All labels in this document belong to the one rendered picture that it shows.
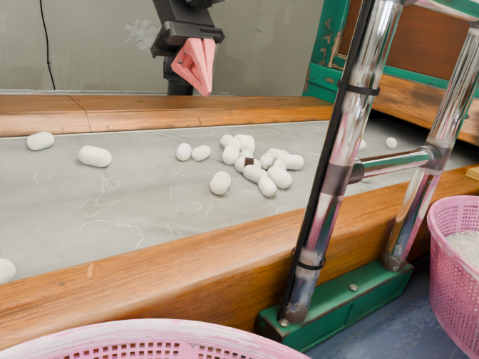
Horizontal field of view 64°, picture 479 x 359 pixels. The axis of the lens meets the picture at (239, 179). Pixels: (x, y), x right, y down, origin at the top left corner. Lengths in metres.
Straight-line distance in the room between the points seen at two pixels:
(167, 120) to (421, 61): 0.51
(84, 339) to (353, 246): 0.26
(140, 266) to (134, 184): 0.17
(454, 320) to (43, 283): 0.36
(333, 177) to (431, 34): 0.64
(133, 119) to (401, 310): 0.44
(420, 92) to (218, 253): 0.60
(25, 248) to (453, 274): 0.36
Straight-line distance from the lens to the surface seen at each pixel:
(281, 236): 0.33
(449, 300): 0.43
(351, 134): 0.25
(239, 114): 0.72
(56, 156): 0.50
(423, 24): 0.88
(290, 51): 2.40
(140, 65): 2.70
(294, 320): 0.33
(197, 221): 0.38
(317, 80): 1.00
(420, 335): 0.44
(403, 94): 0.82
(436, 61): 0.86
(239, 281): 0.29
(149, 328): 0.23
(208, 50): 0.60
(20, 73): 2.51
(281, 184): 0.47
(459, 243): 0.52
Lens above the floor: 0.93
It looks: 24 degrees down
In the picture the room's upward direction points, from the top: 11 degrees clockwise
